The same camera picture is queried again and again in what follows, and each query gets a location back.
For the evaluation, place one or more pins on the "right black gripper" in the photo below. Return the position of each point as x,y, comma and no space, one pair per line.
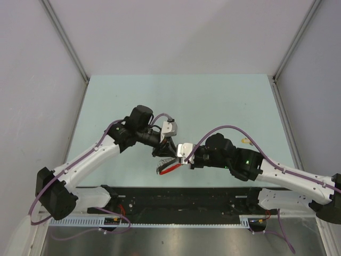
195,164

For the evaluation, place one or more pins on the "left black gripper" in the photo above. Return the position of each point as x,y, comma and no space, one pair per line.
167,149

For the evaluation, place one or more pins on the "red handled keyring holder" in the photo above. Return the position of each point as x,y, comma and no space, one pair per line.
167,165

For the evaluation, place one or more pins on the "yellow tagged key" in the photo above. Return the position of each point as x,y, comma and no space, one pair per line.
247,141

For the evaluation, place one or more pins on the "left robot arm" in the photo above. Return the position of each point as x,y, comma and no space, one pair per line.
55,188

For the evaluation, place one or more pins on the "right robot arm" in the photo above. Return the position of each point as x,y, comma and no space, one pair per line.
303,190

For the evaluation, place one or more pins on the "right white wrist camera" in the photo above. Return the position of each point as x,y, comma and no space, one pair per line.
183,151

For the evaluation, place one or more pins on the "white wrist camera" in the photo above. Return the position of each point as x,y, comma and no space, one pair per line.
183,151
168,129

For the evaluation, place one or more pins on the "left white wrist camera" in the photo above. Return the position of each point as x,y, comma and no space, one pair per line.
168,129

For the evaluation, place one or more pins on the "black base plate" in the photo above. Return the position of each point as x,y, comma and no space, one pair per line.
199,206

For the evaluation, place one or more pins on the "slotted cable duct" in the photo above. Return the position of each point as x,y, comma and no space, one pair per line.
115,222

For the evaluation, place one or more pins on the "left aluminium frame post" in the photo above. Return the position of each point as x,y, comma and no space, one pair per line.
64,38

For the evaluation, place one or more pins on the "aluminium frame post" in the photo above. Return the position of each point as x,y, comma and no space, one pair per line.
302,29
64,38

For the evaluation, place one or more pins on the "right aluminium frame post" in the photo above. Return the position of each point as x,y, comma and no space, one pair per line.
302,29

